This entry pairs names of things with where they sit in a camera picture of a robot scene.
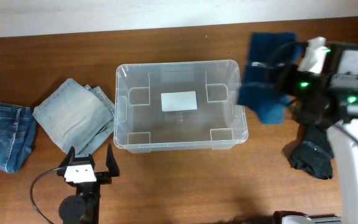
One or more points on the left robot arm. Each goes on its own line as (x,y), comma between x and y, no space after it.
(83,206)

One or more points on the white label in bin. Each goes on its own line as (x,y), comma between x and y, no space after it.
(179,101)

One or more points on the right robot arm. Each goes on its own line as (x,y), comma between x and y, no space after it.
(339,118)

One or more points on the teal cloth bundle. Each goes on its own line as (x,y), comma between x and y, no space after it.
(267,51)

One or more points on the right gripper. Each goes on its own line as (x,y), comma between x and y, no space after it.
(285,86)

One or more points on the small black cloth bundle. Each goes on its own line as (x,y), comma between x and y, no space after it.
(313,154)

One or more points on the light grey jeans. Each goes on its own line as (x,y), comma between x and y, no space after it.
(76,116)

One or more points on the clear plastic storage bin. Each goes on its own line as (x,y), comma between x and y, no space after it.
(141,125)

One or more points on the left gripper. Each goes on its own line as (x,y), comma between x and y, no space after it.
(113,168)

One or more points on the dark blue folded jeans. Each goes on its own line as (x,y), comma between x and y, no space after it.
(17,134)

